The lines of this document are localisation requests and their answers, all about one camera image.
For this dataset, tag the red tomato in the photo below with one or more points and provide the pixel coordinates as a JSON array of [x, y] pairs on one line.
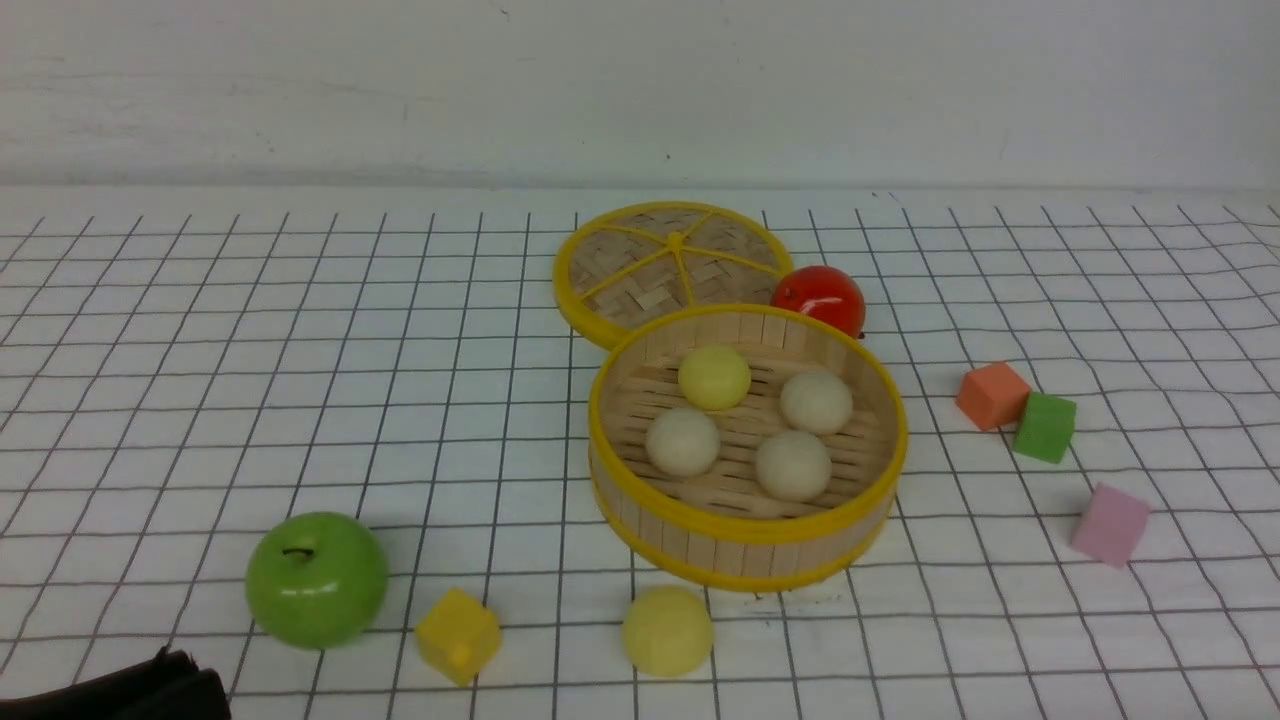
[[826, 294]]

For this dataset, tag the woven bamboo steamer lid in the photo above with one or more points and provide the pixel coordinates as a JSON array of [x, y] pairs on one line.
[[631, 265]]

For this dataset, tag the green cube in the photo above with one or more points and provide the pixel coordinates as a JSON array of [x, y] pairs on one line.
[[1046, 428]]

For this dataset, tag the yellow cube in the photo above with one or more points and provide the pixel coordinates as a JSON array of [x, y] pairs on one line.
[[458, 637]]

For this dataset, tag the white bun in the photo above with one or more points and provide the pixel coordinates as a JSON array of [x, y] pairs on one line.
[[817, 401], [793, 466], [682, 442]]

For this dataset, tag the white grid tablecloth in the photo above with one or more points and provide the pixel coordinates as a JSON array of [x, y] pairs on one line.
[[183, 370]]

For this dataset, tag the bamboo steamer tray yellow rim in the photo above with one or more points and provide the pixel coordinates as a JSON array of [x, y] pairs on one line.
[[721, 529]]

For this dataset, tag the yellow bun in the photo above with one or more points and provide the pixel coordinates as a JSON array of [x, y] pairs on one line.
[[667, 632], [715, 377]]

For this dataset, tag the yellow bun front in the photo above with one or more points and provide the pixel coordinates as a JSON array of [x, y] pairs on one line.
[[667, 632]]

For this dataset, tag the orange cube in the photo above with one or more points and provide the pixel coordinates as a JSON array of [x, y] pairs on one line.
[[992, 396]]

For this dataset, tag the green apple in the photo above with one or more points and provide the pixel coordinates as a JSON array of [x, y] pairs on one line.
[[316, 580]]

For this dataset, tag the pink cube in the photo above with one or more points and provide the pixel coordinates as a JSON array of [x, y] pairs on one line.
[[1111, 526]]

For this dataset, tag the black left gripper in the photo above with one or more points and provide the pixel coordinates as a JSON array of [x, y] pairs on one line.
[[170, 685]]

